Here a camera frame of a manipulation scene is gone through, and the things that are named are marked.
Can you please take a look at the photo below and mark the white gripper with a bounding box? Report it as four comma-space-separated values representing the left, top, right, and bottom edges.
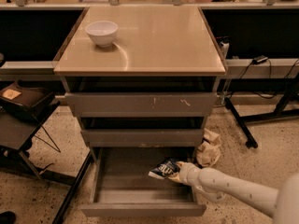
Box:
169, 161, 200, 186

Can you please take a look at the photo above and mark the blue Kettle chip bag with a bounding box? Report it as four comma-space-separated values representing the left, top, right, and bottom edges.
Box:
149, 158, 180, 180

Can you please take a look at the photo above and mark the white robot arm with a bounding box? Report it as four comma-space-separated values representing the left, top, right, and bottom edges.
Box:
170, 161, 299, 224

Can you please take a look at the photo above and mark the grey open bottom drawer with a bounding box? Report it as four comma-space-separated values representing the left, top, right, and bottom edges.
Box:
81, 147, 206, 217

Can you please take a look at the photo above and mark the grey middle drawer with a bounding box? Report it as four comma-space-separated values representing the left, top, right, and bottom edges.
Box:
81, 129, 204, 147

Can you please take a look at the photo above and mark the grey drawer cabinet with top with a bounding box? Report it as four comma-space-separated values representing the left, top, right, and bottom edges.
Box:
51, 5, 228, 161

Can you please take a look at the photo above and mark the grey top drawer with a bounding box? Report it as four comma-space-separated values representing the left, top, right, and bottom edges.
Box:
65, 92, 217, 118

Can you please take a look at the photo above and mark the white spray bottle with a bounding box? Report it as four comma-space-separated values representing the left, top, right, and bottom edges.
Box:
219, 37, 230, 58

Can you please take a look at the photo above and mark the black power adapter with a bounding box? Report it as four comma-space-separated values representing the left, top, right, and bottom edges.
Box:
251, 55, 268, 64

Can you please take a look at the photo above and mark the white ceramic bowl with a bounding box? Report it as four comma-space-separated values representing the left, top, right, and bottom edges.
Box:
85, 21, 118, 47

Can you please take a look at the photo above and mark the black tray with tan note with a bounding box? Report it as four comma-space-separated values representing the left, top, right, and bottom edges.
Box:
0, 80, 55, 120

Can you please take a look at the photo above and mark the dark side table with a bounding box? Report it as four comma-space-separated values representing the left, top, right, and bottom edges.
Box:
0, 100, 92, 224

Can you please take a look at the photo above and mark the black table leg frame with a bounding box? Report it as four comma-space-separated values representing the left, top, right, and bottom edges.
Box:
224, 74, 299, 148

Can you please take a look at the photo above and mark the black cable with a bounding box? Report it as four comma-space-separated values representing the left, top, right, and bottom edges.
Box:
222, 58, 299, 102

